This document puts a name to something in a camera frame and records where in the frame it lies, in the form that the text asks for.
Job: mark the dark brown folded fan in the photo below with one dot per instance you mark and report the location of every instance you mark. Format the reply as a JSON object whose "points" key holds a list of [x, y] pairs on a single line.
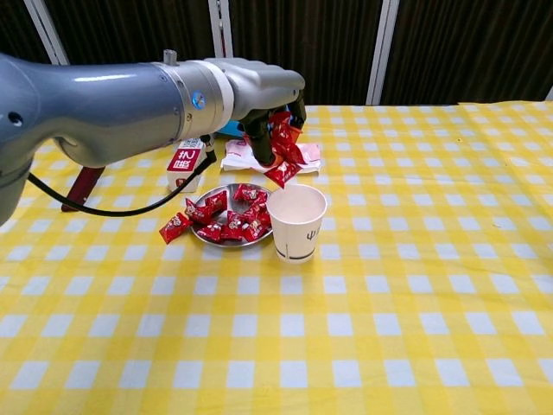
{"points": [[82, 190]]}

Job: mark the round metal plate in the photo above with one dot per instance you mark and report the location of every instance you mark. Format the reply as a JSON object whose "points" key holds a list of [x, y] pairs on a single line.
{"points": [[233, 243]]}

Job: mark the pink wet wipes pack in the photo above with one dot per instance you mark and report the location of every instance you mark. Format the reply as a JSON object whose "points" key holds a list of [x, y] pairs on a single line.
{"points": [[235, 157]]}

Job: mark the white paper cup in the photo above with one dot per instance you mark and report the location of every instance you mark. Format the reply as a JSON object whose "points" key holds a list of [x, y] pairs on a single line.
{"points": [[298, 233]]}

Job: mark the black pleated curtain panel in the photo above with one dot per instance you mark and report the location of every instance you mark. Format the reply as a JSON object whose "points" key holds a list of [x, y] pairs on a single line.
{"points": [[475, 43], [17, 26], [324, 43], [129, 30]]}

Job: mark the white metal frame post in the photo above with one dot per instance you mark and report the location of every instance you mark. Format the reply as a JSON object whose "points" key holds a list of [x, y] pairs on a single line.
{"points": [[383, 43], [220, 30], [45, 30], [550, 96]]}

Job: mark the red white toothpaste box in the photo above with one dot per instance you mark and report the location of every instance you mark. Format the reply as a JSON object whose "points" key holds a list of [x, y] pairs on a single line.
{"points": [[183, 173]]}

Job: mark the yellow white checked tablecloth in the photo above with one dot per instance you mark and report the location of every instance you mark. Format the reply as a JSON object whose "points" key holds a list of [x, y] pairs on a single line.
{"points": [[389, 302]]}

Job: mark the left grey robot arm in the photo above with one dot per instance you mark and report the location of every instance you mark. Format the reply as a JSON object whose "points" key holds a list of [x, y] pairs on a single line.
{"points": [[108, 99]]}

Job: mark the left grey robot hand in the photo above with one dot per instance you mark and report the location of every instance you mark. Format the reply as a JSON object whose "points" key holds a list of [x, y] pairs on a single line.
{"points": [[263, 86]]}

